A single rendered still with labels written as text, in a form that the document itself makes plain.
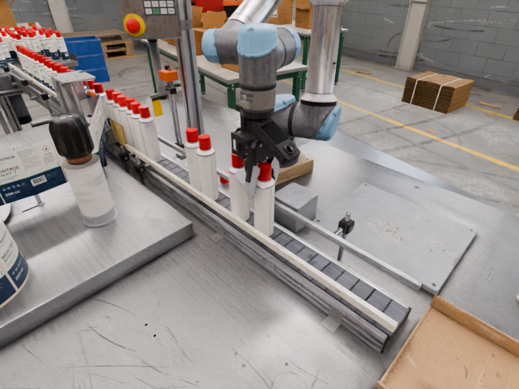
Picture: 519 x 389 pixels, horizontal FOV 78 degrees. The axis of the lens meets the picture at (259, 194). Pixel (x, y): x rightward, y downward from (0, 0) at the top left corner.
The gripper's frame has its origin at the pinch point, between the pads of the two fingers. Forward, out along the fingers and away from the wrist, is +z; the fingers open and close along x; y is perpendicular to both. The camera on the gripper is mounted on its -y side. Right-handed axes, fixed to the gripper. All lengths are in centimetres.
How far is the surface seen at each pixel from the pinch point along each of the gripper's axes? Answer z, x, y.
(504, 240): 18, -49, -47
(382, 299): 13.6, -2.6, -32.9
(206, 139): -6.5, 0.5, 21.0
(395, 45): 68, -587, 231
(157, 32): -29, -7, 51
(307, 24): 19, -365, 268
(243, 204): 7.3, 1.0, 6.4
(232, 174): -1.9, 2.7, 8.5
